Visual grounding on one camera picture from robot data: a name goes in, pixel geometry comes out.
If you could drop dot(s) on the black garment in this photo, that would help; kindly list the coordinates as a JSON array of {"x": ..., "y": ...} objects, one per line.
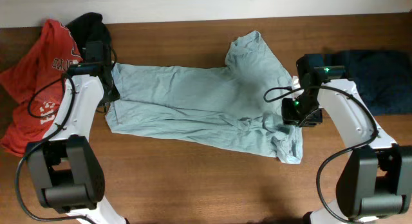
[{"x": 87, "y": 28}]

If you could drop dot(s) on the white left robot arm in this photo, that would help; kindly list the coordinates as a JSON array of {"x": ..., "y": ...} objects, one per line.
[{"x": 65, "y": 172}]

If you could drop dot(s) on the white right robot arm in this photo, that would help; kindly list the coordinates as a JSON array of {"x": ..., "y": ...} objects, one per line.
[{"x": 376, "y": 180}]

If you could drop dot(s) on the red printed t-shirt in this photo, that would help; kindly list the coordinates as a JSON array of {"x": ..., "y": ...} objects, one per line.
[{"x": 35, "y": 84}]

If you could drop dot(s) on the folded dark navy garment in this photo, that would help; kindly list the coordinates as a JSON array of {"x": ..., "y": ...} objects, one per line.
[{"x": 383, "y": 78}]

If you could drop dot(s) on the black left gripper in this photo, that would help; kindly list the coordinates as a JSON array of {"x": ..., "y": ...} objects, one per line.
[{"x": 114, "y": 95}]

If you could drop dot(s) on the light grey-blue t-shirt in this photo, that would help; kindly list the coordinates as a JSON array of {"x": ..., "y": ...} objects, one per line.
[{"x": 220, "y": 107}]

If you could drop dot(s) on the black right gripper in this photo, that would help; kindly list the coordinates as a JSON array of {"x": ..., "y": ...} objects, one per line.
[{"x": 288, "y": 116}]

